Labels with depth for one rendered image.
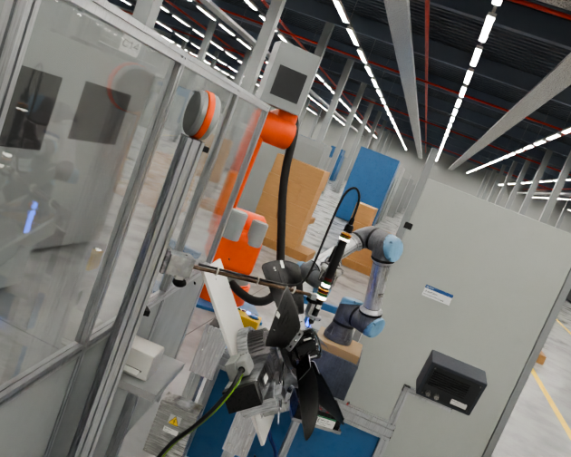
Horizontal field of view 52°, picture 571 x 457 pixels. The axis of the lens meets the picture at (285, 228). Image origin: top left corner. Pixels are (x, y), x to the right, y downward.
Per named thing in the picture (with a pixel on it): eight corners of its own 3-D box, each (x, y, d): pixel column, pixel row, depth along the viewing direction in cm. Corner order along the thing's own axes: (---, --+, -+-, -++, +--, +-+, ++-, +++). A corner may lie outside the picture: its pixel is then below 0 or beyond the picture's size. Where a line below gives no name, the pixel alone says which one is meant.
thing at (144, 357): (101, 368, 221) (111, 342, 219) (119, 354, 237) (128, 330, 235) (142, 385, 220) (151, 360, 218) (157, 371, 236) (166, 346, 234)
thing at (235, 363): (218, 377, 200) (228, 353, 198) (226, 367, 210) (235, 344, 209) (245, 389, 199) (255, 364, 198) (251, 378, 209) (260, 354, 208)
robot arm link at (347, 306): (343, 316, 312) (353, 294, 310) (361, 329, 303) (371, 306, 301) (328, 316, 304) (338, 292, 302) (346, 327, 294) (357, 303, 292)
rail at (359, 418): (211, 365, 280) (217, 350, 279) (213, 363, 284) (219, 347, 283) (389, 442, 272) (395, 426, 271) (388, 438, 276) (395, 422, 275)
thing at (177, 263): (160, 274, 199) (169, 251, 197) (155, 267, 205) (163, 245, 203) (188, 280, 204) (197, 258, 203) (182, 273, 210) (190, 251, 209)
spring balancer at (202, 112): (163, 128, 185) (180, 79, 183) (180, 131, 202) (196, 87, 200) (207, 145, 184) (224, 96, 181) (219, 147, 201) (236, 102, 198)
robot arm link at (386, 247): (362, 324, 304) (384, 226, 286) (383, 337, 294) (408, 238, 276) (346, 328, 297) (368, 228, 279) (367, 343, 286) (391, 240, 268)
